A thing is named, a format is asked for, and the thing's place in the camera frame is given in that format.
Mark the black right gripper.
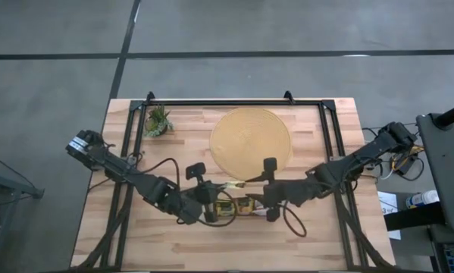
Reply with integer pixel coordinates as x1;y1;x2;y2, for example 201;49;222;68
245;157;288;223

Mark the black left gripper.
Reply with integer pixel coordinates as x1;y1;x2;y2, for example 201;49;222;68
185;162;236;224

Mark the small potted succulent plant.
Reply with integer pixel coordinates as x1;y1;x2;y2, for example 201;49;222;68
145;105;174;137

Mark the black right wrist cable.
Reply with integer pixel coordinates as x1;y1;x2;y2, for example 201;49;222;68
282;199;308;239

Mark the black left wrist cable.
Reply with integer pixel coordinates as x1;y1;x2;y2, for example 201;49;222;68
140;157;238;228

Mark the dark metal side stand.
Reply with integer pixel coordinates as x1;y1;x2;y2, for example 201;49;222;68
0;151;45;273

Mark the black shelf bar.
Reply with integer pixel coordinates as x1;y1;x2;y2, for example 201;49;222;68
384;202;446;232

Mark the white paper sheet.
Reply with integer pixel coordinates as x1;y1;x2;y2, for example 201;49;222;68
377;191;402;241

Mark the black yellow power adapter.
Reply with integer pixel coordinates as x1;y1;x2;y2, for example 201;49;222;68
391;146;427;176

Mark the white bottle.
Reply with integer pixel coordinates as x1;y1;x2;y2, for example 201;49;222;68
405;190;440;210

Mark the round woven tan placemat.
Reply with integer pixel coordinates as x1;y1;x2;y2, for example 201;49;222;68
209;107;293;182

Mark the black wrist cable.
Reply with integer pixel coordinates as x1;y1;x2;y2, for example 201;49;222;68
282;199;308;239
140;157;238;228

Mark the wooden three-compartment tray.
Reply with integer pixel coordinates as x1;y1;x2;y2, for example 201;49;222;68
210;195;268;218

